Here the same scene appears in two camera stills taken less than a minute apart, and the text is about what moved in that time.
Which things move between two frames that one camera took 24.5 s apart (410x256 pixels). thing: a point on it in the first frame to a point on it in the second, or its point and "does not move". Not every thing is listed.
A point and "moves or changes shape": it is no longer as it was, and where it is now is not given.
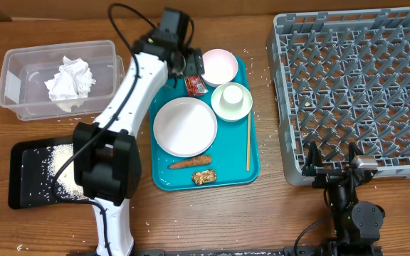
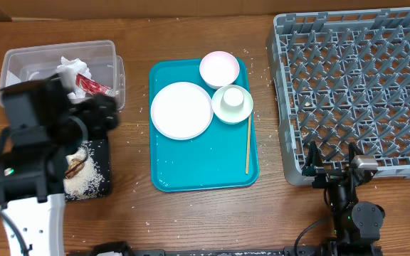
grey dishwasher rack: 359,76 does not move
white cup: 231,97 does not move
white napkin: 71,85 does not move
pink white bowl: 221,67 does not move
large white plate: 185,127 moves or changes shape
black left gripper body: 188,63 to 95,119
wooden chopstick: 248,156 does not move
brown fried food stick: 201,161 moves or changes shape
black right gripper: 327,176 does not move
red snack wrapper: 195,85 to 92,87
